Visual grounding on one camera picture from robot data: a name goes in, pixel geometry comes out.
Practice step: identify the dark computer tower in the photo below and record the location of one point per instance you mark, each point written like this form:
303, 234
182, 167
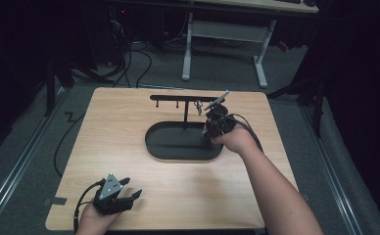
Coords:
118, 32

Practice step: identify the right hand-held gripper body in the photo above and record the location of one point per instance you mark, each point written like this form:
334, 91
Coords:
219, 124

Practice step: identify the black key rack with tray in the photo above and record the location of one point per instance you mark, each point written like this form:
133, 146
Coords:
178, 142

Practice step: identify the black metal stand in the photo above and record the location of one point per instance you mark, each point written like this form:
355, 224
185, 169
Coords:
50, 84
318, 107

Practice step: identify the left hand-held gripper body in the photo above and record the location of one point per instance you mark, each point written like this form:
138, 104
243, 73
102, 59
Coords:
108, 192

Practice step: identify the grey tape piece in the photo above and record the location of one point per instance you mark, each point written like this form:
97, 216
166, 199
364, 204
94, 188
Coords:
56, 201

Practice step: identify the small red object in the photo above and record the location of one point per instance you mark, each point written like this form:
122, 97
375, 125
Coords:
283, 46

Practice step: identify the desk with white legs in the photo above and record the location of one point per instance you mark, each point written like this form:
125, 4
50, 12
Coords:
230, 31

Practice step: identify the person's left hand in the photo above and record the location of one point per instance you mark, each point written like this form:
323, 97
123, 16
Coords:
93, 223

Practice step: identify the person's right hand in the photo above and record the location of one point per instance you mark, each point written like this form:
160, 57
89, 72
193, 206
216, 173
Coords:
237, 140

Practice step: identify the aluminium floor rail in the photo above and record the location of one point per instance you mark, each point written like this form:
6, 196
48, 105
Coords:
331, 176
18, 163

